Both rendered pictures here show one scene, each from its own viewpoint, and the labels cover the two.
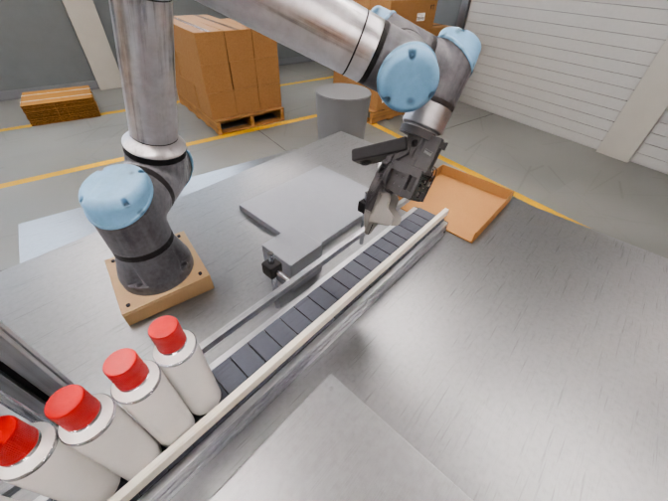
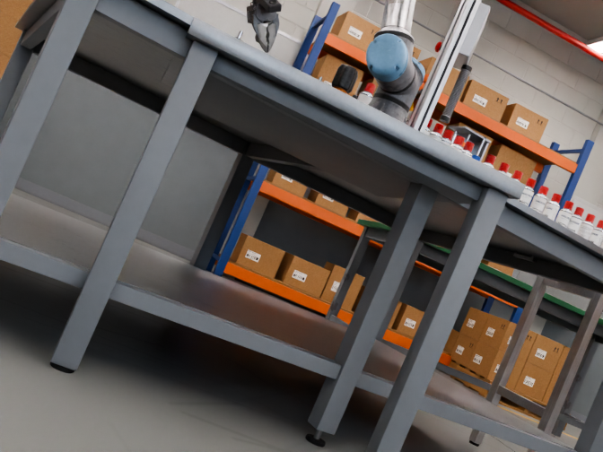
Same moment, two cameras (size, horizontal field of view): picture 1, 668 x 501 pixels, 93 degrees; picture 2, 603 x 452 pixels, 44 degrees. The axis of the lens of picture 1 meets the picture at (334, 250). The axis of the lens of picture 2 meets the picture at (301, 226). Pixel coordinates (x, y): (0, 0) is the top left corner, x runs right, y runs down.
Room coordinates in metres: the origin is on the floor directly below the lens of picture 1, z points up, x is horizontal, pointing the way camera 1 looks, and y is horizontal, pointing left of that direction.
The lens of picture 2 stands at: (2.56, 1.20, 0.44)
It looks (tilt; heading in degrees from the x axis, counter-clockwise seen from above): 2 degrees up; 204
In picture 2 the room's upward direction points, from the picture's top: 24 degrees clockwise
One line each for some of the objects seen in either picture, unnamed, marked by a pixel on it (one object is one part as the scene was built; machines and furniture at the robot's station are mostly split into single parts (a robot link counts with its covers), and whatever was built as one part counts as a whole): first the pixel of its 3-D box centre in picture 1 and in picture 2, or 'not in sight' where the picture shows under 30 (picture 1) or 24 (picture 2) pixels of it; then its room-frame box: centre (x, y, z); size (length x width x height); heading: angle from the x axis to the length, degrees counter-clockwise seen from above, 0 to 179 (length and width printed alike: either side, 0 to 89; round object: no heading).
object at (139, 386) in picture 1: (153, 401); not in sight; (0.16, 0.22, 0.98); 0.05 x 0.05 x 0.20
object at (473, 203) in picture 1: (455, 198); not in sight; (0.88, -0.39, 0.85); 0.30 x 0.26 x 0.04; 140
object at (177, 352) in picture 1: (187, 368); (360, 110); (0.20, 0.19, 0.98); 0.05 x 0.05 x 0.20
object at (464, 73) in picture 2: not in sight; (455, 93); (0.06, 0.44, 1.18); 0.04 x 0.04 x 0.21
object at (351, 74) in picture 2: not in sight; (334, 102); (0.00, -0.01, 1.03); 0.09 x 0.09 x 0.30
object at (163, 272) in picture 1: (150, 253); (385, 117); (0.48, 0.40, 0.92); 0.15 x 0.15 x 0.10
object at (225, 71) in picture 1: (223, 70); not in sight; (3.94, 1.35, 0.45); 1.20 x 0.83 x 0.89; 40
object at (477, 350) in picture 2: not in sight; (503, 360); (-4.42, 0.46, 0.32); 1.20 x 0.83 x 0.64; 37
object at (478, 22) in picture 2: not in sight; (464, 34); (0.09, 0.39, 1.38); 0.17 x 0.10 x 0.19; 15
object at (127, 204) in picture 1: (128, 208); (400, 81); (0.48, 0.40, 1.04); 0.13 x 0.12 x 0.14; 0
